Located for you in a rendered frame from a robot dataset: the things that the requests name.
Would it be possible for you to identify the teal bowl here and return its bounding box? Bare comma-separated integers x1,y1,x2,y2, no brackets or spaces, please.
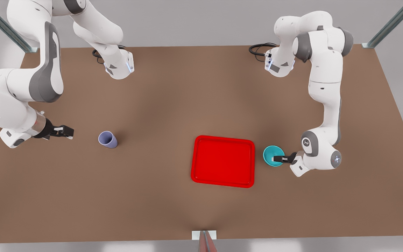
263,146,285,167

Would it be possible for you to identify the lavender cup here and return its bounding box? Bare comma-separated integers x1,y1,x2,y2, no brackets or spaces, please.
98,131,118,149

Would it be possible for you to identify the red rectangular tray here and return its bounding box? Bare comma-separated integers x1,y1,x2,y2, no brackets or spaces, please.
191,135,255,189

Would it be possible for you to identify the black cable loop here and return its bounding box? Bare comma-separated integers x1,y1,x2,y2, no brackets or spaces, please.
92,44,127,65
249,43,278,63

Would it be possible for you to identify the silver frame post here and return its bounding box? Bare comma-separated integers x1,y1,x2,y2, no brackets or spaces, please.
361,0,403,49
192,230,218,252
0,0,38,53

